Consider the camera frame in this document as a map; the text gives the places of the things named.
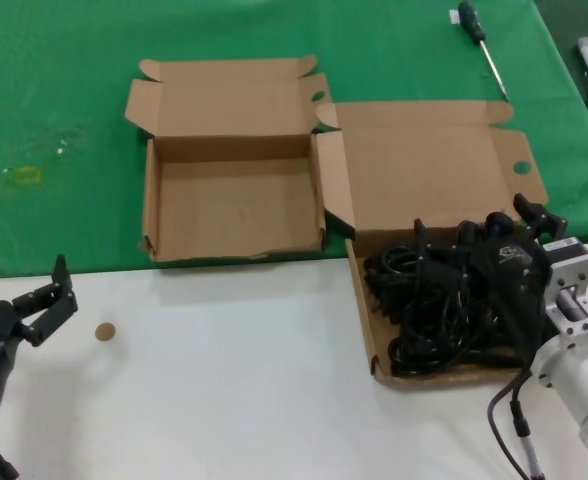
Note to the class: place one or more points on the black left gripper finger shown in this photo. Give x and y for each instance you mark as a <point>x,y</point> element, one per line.
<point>64,286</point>

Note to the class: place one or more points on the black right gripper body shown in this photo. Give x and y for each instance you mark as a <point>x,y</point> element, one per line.
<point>509,270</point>

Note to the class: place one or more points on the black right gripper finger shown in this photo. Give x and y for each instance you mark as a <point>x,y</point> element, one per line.
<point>539,220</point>
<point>426,250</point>

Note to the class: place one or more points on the open brown cardboard box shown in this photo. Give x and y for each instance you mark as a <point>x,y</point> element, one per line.
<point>424,165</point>
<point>234,200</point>

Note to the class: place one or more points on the brown cardboard disc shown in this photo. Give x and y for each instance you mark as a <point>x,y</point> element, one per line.
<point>105,331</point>

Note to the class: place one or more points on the yellow tape square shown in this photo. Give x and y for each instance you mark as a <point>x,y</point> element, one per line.
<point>18,176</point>

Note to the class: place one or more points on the small white scrap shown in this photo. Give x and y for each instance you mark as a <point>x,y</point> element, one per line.
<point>63,147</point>

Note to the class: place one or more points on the green tablecloth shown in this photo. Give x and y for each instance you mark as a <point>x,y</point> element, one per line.
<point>49,100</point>

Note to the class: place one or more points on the white tape piece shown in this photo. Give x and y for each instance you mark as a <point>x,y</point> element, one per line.
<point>454,18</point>

